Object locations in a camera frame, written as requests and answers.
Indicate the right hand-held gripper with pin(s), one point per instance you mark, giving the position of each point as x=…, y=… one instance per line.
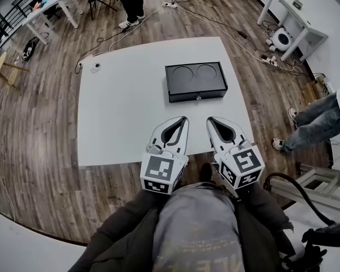
x=243, y=166

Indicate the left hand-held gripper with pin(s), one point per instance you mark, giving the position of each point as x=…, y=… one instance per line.
x=156, y=167

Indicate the black drawer box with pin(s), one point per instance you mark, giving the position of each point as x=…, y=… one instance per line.
x=195, y=79

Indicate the person's left forearm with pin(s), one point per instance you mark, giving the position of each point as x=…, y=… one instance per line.
x=130, y=211

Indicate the person's right forearm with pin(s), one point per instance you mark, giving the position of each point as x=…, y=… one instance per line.
x=260, y=203

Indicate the person's dark shoe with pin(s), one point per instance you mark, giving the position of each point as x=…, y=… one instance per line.
x=206, y=173

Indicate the white power strip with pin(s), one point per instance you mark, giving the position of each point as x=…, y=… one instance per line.
x=269, y=60
x=80, y=64
x=170, y=4

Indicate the cardboard box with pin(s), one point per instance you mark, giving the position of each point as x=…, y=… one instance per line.
x=311, y=91

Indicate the person's torso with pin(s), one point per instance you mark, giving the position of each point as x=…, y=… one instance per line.
x=198, y=228

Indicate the white round appliance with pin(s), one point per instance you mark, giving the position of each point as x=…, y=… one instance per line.
x=283, y=38

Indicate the white side table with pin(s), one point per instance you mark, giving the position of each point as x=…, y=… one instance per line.
x=292, y=13

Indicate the black harness gear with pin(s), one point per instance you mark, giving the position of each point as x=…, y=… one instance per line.
x=337, y=231

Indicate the small grey desk box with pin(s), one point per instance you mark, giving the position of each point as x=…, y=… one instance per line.
x=297, y=4

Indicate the black railing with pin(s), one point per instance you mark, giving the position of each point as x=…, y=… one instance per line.
x=5, y=24

